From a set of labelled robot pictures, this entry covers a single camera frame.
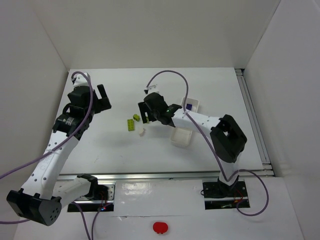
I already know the blue lego brick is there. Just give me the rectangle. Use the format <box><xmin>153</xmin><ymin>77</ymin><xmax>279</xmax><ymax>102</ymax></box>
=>
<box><xmin>186</xmin><ymin>104</ymin><xmax>192</xmax><ymax>111</ymax></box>

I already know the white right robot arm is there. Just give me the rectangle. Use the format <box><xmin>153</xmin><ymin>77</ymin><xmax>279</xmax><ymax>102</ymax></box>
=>
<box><xmin>138</xmin><ymin>92</ymin><xmax>247</xmax><ymax>187</ymax></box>

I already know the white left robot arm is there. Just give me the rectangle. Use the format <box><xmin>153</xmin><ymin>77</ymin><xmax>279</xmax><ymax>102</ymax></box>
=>
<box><xmin>6</xmin><ymin>71</ymin><xmax>112</xmax><ymax>226</ymax></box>

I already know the small green lego brick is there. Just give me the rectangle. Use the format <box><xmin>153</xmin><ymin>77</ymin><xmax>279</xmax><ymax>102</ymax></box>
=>
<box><xmin>132</xmin><ymin>114</ymin><xmax>141</xmax><ymax>122</ymax></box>

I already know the large green lego brick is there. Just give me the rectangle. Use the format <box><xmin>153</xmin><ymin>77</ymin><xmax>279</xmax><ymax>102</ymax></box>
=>
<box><xmin>127</xmin><ymin>119</ymin><xmax>135</xmax><ymax>132</ymax></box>

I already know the white lego piece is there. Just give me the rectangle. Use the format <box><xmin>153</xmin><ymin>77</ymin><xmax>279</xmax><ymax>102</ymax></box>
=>
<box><xmin>138</xmin><ymin>127</ymin><xmax>146</xmax><ymax>137</ymax></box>

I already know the white divided plastic tray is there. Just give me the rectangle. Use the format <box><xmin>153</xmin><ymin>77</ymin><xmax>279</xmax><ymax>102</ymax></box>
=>
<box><xmin>170</xmin><ymin>97</ymin><xmax>200</xmax><ymax>148</ymax></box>

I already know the red round button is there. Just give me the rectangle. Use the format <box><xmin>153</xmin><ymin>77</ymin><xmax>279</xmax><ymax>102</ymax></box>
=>
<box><xmin>152</xmin><ymin>221</ymin><xmax>169</xmax><ymax>235</ymax></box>

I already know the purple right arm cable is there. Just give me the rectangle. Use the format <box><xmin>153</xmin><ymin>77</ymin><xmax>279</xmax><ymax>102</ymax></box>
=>
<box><xmin>145</xmin><ymin>70</ymin><xmax>270</xmax><ymax>216</ymax></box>

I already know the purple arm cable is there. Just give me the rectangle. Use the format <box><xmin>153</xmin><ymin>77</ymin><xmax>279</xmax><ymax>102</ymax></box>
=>
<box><xmin>145</xmin><ymin>70</ymin><xmax>270</xmax><ymax>216</ymax></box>
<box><xmin>0</xmin><ymin>71</ymin><xmax>105</xmax><ymax>240</ymax></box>

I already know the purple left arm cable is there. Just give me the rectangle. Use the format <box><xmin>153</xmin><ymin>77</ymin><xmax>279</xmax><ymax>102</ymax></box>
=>
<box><xmin>0</xmin><ymin>71</ymin><xmax>105</xmax><ymax>240</ymax></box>

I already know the aluminium front rail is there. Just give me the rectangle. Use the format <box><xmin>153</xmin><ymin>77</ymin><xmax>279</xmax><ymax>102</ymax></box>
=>
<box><xmin>57</xmin><ymin>169</ymin><xmax>275</xmax><ymax>181</ymax></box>

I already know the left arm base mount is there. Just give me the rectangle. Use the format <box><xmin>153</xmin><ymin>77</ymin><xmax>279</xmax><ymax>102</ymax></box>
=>
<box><xmin>74</xmin><ymin>182</ymin><xmax>116</xmax><ymax>213</ymax></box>

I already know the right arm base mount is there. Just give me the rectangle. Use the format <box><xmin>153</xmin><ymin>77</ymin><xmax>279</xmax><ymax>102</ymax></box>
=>
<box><xmin>200</xmin><ymin>181</ymin><xmax>250</xmax><ymax>210</ymax></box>

